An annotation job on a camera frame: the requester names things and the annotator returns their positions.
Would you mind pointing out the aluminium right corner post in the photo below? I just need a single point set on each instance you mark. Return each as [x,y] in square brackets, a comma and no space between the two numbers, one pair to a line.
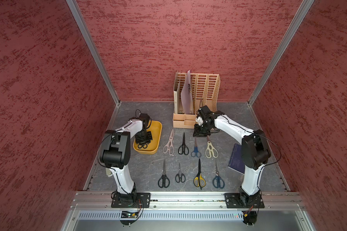
[287,38]

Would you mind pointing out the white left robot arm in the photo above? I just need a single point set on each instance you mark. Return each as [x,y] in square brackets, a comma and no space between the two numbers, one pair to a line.
[115,151]

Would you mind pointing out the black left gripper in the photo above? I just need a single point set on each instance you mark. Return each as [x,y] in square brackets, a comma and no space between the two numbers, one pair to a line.
[147,140]

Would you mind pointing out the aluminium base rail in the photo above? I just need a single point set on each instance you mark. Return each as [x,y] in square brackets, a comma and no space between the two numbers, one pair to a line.
[184,206]

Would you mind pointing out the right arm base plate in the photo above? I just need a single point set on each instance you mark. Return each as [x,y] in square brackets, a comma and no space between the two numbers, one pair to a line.
[243,201]

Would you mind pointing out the aluminium left corner post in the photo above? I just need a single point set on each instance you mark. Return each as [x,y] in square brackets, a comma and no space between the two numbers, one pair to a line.
[77,15]

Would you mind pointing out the blue handled small scissors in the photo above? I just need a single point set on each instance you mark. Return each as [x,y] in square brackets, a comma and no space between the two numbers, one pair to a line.
[195,152]

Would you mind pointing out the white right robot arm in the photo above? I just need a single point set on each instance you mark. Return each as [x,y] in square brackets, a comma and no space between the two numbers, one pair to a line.
[255,150]

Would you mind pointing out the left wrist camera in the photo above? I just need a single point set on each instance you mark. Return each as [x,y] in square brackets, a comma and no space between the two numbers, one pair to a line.
[146,120]

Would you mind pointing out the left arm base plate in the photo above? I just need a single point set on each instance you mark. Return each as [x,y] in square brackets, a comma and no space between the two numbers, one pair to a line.
[132,200]

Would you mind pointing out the aluminium corner post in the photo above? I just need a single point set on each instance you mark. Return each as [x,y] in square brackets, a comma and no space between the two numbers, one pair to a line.
[77,15]
[287,38]

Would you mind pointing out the pink handled scissors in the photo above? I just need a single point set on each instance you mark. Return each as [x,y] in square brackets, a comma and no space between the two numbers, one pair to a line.
[169,148]

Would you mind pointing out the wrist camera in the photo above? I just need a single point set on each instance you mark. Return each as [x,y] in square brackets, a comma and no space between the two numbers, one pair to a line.
[146,120]
[204,112]

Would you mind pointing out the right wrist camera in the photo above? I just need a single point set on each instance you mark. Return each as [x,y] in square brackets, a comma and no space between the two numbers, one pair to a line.
[204,112]

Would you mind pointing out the beige folder in organizer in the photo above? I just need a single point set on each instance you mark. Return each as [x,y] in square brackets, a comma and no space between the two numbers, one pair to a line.
[178,109]

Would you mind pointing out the dark blue book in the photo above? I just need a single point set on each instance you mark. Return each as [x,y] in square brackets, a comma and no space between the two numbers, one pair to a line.
[236,163]

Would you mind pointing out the yellow black handled scissors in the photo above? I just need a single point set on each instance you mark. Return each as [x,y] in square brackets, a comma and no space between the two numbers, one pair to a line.
[199,181]

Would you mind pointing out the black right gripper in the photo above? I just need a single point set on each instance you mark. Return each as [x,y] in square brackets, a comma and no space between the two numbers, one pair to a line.
[198,133]

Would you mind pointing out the beige plastic file organizer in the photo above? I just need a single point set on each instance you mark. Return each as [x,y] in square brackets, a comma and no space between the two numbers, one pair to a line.
[205,89]

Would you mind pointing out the lilac folder in organizer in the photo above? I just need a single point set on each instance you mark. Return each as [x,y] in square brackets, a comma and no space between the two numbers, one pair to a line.
[186,96]

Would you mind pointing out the cream handled kitchen scissors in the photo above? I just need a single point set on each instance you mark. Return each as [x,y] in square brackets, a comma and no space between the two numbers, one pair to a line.
[211,150]

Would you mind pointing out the small beige block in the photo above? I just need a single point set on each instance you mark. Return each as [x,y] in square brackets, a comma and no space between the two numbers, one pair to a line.
[108,172]

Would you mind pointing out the dark blue handled scissors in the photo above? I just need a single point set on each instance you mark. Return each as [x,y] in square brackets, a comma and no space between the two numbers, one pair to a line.
[218,182]

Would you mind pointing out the small grey handled scissors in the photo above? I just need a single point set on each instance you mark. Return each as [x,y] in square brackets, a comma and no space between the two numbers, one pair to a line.
[180,177]

